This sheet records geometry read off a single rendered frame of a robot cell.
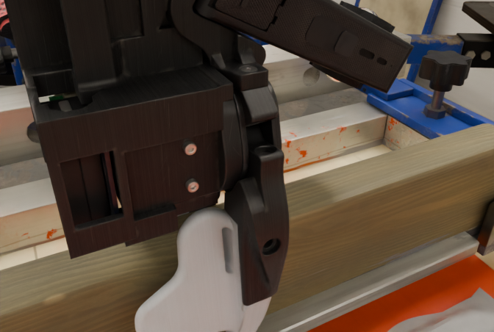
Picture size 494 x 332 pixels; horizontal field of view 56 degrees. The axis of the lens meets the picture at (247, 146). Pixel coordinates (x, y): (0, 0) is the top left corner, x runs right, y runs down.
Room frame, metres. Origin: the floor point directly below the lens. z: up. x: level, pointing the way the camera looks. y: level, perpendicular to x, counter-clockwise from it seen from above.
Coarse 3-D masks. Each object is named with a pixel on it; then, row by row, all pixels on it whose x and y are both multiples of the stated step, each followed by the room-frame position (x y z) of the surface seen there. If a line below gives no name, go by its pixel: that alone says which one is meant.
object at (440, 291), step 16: (448, 272) 0.25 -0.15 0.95; (464, 272) 0.25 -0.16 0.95; (480, 272) 0.25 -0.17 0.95; (416, 288) 0.23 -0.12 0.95; (432, 288) 0.23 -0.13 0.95; (448, 288) 0.23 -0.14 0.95; (464, 288) 0.23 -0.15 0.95; (368, 304) 0.22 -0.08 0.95; (384, 304) 0.22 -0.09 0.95; (400, 304) 0.22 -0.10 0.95; (416, 304) 0.22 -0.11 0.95; (432, 304) 0.22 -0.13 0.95; (448, 304) 0.22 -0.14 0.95; (336, 320) 0.20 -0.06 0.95; (352, 320) 0.20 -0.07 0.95; (368, 320) 0.20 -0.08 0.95; (384, 320) 0.20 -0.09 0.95; (400, 320) 0.20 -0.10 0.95
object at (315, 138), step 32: (288, 128) 0.40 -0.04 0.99; (320, 128) 0.40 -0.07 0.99; (352, 128) 0.41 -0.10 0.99; (384, 128) 0.43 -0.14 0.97; (288, 160) 0.38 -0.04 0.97; (320, 160) 0.39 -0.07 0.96; (0, 192) 0.29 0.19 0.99; (32, 192) 0.29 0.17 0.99; (0, 224) 0.26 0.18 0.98; (32, 224) 0.27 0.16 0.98
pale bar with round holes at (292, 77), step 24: (288, 72) 0.46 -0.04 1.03; (312, 72) 0.48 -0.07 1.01; (0, 96) 0.36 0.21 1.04; (24, 96) 0.36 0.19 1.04; (48, 96) 0.36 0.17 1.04; (288, 96) 0.46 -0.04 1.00; (0, 120) 0.33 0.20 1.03; (24, 120) 0.34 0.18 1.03; (0, 144) 0.33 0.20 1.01; (24, 144) 0.34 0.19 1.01
